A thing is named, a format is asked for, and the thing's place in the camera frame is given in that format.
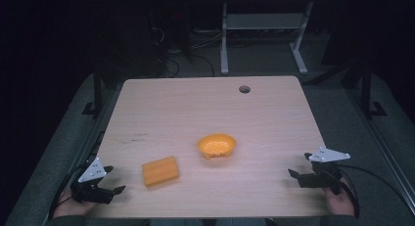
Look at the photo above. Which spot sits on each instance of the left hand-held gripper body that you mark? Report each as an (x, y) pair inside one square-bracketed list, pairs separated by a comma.
[(92, 193)]

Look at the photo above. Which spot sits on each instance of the person's right hand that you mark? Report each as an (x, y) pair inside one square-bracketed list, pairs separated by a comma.
[(339, 203)]

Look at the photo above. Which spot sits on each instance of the black metal stand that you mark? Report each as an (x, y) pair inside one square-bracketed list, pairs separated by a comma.
[(367, 89), (97, 89)]

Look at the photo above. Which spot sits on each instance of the white metal desk frame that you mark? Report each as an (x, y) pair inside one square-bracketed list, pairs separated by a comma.
[(261, 21)]

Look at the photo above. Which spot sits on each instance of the orange bowl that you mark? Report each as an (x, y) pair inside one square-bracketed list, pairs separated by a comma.
[(216, 146)]

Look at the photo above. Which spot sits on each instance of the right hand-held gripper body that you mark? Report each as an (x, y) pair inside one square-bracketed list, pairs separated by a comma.
[(321, 173)]

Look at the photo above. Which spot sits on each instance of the person's left hand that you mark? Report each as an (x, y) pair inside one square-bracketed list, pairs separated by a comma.
[(70, 208)]

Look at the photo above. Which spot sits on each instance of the aluminium rail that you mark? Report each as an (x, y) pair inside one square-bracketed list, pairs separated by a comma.
[(381, 144)]

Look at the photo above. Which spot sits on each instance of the orange sponge block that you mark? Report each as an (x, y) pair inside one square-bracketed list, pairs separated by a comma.
[(160, 171)]

